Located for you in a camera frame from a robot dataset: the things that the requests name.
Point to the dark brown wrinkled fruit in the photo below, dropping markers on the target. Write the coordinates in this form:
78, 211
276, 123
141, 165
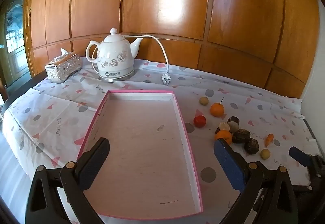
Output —
240, 136
251, 146

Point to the silver embossed tissue box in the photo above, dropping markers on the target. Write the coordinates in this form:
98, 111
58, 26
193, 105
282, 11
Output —
63, 67

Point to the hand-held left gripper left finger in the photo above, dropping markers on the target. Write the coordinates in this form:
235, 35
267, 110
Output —
94, 160

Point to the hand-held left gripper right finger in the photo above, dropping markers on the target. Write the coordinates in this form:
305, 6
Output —
228, 163

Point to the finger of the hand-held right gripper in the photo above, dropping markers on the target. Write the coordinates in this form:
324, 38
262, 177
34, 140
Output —
299, 156

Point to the small orange carrot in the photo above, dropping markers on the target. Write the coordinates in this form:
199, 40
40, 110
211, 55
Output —
268, 140

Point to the orange with stem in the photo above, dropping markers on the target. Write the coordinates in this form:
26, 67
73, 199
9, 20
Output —
217, 110

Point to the glass panel door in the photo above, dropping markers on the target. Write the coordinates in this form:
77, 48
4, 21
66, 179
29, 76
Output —
12, 36

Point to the patterned white tablecloth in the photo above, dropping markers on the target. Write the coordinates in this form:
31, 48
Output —
63, 112

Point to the dark brown cylinder piece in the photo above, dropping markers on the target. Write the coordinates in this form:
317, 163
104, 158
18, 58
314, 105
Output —
234, 119

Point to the grey electric kettle base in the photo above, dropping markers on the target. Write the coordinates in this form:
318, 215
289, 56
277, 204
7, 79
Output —
116, 79

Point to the small beige round fruit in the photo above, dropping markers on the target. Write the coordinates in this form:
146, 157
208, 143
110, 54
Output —
204, 101
265, 154

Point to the white floral ceramic kettle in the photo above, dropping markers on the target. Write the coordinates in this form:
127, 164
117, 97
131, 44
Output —
114, 56

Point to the pink cardboard tray box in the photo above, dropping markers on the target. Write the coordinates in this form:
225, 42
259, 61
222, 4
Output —
142, 150

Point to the small red tomato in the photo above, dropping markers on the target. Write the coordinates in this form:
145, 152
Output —
199, 121

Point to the stemless orange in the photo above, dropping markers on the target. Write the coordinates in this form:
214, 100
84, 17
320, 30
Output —
224, 135

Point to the dark piece with pale face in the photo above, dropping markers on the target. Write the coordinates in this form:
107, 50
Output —
224, 126

